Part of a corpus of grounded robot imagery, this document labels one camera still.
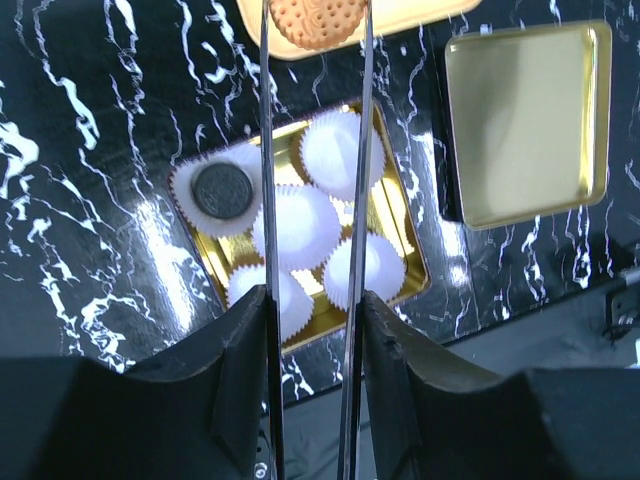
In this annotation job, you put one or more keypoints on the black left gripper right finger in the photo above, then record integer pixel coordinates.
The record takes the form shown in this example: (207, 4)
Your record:
(435, 415)

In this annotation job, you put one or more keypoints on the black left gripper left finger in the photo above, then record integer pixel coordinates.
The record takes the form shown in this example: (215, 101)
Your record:
(191, 411)

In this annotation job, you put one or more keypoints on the black sandwich cookie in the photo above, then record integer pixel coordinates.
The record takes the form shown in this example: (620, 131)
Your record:
(223, 191)

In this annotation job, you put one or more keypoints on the metal tongs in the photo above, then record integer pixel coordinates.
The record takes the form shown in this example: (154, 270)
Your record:
(265, 239)

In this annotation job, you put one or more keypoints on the tan round biscuit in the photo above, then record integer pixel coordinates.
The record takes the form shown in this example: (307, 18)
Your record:
(317, 24)

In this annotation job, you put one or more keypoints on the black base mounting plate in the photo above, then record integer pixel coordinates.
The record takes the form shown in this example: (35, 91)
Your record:
(568, 333)

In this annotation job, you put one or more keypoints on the white paper cup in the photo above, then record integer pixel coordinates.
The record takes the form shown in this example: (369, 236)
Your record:
(307, 224)
(329, 152)
(245, 156)
(384, 271)
(296, 306)

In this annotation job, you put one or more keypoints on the decorated cookie tin box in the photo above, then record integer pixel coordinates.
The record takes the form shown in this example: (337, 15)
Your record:
(388, 215)

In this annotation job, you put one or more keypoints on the gold tin lid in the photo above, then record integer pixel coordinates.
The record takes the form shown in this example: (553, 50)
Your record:
(530, 114)

